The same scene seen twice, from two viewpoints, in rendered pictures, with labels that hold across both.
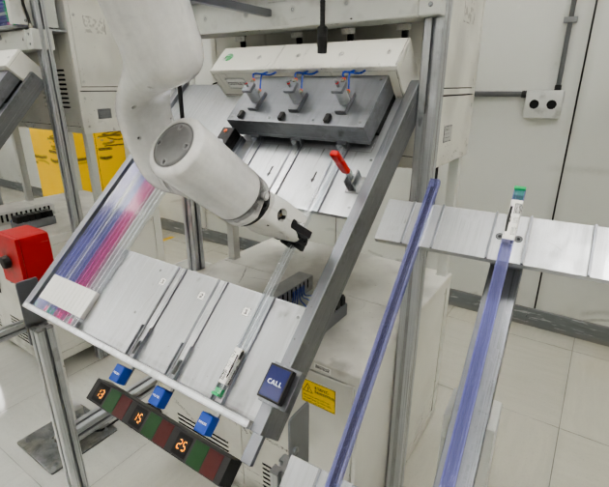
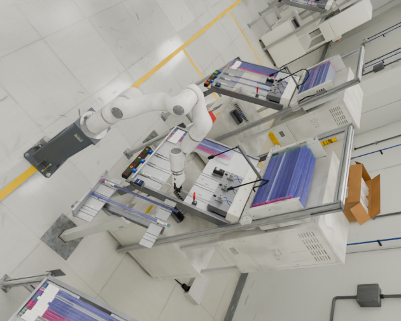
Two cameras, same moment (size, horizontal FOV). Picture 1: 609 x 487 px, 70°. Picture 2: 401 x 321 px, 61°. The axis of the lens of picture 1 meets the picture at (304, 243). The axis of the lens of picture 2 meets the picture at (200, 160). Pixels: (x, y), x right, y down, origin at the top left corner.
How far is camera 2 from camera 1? 1.64 m
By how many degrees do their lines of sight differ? 34
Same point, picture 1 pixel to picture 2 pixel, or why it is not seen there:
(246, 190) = (173, 167)
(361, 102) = (218, 204)
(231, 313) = (161, 175)
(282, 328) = (154, 185)
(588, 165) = not seen: outside the picture
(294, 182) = (200, 190)
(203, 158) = (172, 156)
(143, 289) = not seen: hidden behind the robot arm
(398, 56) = (231, 213)
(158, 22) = (184, 143)
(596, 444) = not seen: outside the picture
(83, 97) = (284, 125)
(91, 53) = (303, 123)
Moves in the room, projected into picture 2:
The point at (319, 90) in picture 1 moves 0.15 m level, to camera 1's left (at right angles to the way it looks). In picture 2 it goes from (228, 195) to (228, 173)
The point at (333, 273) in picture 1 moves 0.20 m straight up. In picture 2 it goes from (165, 196) to (187, 189)
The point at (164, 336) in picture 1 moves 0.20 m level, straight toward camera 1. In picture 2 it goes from (158, 160) to (136, 162)
